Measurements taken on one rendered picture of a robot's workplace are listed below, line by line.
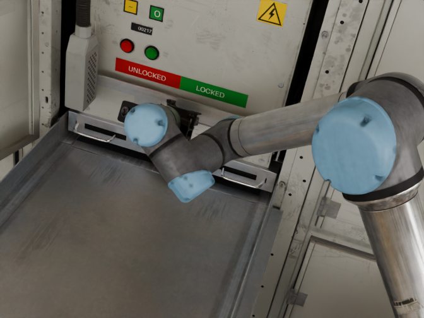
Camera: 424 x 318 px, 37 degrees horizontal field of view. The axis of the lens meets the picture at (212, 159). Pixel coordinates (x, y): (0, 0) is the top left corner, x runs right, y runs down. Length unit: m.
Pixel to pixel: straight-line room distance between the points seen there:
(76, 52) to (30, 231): 0.39
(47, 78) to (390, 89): 0.90
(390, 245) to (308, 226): 0.66
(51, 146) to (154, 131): 0.54
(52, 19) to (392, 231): 0.91
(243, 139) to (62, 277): 0.45
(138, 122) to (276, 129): 0.24
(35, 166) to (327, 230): 0.70
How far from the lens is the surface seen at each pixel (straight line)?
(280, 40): 1.37
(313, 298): 1.69
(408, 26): 1.26
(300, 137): 1.09
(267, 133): 1.12
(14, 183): 1.48
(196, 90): 1.47
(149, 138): 1.11
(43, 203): 1.47
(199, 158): 1.14
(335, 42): 1.30
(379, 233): 0.92
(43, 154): 1.58
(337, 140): 0.85
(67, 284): 1.30
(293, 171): 1.47
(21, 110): 1.62
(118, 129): 1.59
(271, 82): 1.41
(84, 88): 1.45
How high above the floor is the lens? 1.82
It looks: 36 degrees down
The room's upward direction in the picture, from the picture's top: 11 degrees clockwise
